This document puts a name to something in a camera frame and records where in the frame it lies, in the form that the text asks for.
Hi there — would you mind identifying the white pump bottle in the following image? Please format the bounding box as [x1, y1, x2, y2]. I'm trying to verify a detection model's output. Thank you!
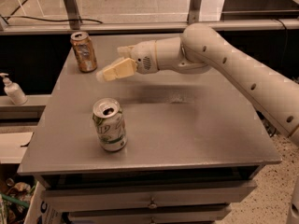
[0, 73, 27, 105]

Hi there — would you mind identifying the grey drawer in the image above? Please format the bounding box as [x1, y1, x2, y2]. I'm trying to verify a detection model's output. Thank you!
[68, 204, 231, 224]
[42, 180, 257, 212]

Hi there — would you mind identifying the upper grey drawer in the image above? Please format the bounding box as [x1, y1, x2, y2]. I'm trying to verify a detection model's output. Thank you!
[42, 180, 257, 212]

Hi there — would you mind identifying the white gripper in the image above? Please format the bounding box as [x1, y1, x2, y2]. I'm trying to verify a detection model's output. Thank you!
[96, 40, 158, 82]

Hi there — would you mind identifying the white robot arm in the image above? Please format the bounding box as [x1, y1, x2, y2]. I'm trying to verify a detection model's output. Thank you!
[96, 23, 299, 146]

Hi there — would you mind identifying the orange soda can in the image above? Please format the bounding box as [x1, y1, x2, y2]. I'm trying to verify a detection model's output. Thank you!
[70, 32, 97, 73]

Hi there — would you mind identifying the grey drawer cabinet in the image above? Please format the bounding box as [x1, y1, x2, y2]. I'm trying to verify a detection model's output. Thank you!
[17, 32, 283, 224]

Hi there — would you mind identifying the black cable on floor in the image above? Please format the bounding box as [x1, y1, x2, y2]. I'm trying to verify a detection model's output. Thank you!
[0, 14, 104, 25]

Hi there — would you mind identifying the metal railing frame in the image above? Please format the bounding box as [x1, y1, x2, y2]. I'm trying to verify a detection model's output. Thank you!
[1, 0, 299, 34]

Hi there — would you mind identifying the green white soda can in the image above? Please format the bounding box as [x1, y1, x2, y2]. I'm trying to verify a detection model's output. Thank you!
[93, 98, 127, 152]

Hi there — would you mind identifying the white cardboard box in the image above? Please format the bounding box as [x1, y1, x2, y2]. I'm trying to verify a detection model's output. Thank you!
[24, 182, 62, 224]

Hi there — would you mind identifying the lower grey drawer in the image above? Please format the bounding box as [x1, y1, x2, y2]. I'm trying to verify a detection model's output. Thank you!
[68, 204, 231, 224]

